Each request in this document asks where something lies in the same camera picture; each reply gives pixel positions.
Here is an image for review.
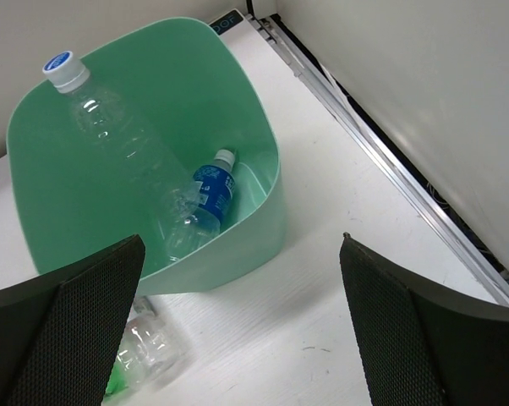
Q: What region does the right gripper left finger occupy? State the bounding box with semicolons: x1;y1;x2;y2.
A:
0;235;145;405

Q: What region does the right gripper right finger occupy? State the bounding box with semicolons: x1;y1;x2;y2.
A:
340;233;509;405

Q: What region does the tall clear plastic bottle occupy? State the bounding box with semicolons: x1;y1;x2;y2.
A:
42;51;199;268

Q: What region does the small bottle blue label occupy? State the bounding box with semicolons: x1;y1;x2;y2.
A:
189;149;236;240

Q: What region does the green plastic bin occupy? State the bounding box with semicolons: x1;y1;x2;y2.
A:
7;18;286;295

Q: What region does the green plastic soda bottle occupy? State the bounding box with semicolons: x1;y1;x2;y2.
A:
104;360;129;398

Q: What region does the clear bottle white blue label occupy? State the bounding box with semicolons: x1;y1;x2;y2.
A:
114;296;183;390

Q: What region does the aluminium right rail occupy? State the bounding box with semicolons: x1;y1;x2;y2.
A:
247;14;509;305

